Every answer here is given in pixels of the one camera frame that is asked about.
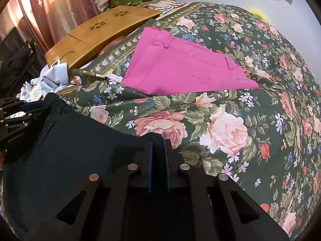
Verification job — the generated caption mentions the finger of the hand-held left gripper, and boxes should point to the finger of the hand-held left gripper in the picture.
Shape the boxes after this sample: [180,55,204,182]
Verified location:
[0,97,27,112]
[0,106,50,134]

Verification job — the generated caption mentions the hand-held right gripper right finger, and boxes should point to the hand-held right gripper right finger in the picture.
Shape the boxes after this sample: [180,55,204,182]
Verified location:
[163,139,291,241]

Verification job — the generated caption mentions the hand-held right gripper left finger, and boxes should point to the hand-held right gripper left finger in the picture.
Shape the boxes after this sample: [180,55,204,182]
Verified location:
[24,139,154,241]

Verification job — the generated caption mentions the black pants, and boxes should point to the black pants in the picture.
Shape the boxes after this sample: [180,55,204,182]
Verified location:
[2,93,166,241]

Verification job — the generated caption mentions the pink pants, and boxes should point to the pink pants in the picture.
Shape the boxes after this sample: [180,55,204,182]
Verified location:
[122,27,259,96]

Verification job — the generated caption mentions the crumpled white paper pile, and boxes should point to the crumpled white paper pile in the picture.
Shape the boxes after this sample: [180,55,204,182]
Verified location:
[16,60,82,103]

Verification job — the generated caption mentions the floral bedspread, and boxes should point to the floral bedspread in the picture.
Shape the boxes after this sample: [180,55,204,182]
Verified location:
[58,2,321,239]

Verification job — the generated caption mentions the pink striped curtain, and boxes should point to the pink striped curtain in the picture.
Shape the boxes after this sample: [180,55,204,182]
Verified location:
[0,0,111,53]

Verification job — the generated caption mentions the wooden lap desk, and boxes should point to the wooden lap desk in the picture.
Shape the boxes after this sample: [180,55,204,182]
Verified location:
[45,6,162,71]

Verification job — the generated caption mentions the striped blanket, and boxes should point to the striped blanket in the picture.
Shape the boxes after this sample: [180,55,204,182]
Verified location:
[140,0,187,18]

